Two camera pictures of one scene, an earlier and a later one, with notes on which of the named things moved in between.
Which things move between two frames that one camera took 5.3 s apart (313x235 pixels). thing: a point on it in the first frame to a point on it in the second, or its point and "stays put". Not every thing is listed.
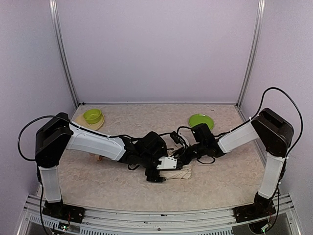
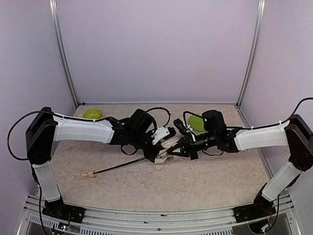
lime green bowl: (92, 115) stays put
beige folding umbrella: (183, 172) to (168, 144)
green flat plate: (199, 118) stays put
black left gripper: (153, 175) to (150, 152)
